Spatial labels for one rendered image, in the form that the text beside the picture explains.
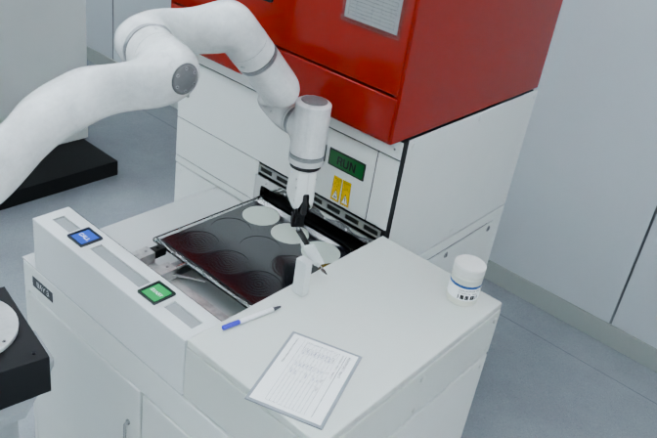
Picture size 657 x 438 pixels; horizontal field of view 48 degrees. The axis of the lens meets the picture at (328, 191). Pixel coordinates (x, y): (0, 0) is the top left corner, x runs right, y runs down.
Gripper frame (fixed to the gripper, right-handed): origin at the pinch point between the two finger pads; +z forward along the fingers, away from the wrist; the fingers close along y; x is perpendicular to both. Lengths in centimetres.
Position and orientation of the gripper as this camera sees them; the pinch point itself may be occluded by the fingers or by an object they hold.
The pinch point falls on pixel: (297, 218)
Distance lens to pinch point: 183.1
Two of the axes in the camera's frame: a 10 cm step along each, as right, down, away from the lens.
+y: 2.2, 4.9, -8.4
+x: 9.6, 0.1, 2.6
